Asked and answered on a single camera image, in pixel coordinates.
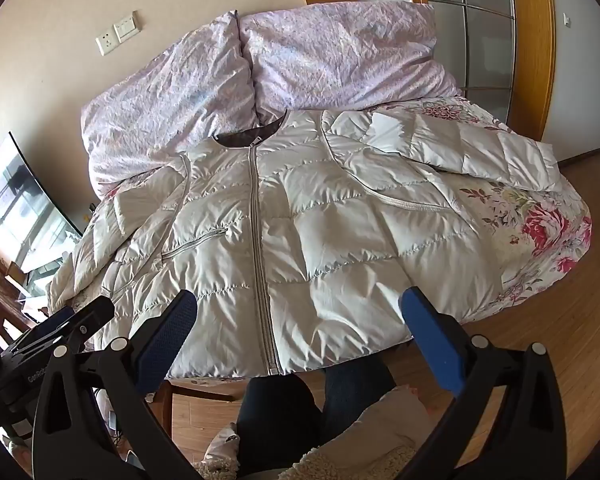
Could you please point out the person's cream fleece jacket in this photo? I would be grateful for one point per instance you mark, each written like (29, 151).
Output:
(370, 440)

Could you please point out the small white wall switch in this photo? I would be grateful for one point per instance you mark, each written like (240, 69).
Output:
(566, 20)

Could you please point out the white wall socket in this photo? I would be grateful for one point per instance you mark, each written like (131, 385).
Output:
(106, 43)

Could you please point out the white wall light switch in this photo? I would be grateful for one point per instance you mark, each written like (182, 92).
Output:
(125, 26)

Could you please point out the wood framed glass door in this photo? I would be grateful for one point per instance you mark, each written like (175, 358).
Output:
(480, 45)

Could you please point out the flat screen television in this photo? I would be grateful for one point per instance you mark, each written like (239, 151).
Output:
(20, 205)

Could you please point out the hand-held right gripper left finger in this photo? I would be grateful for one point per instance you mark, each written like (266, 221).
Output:
(165, 345)

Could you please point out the wooden bed frame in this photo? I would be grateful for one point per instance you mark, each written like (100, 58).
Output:
(195, 390)

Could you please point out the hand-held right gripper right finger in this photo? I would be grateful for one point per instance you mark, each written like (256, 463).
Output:
(430, 342)

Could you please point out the lilac crinkled pillow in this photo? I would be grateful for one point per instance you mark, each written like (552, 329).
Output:
(170, 110)
(350, 55)

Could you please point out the floral bed sheet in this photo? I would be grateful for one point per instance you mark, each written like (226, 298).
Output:
(530, 220)

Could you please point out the white quilted down jacket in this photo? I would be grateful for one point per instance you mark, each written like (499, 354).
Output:
(330, 260)

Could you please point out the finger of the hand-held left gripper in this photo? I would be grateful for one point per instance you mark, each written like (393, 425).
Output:
(95, 315)
(55, 320)

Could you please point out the fluffy patterned slipper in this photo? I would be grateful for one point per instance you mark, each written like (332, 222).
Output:
(222, 445)

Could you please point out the wooden cabinet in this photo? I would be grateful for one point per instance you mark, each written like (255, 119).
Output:
(5, 300)

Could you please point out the person's legs in dark jeans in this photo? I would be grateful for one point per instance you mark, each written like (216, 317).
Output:
(280, 420)

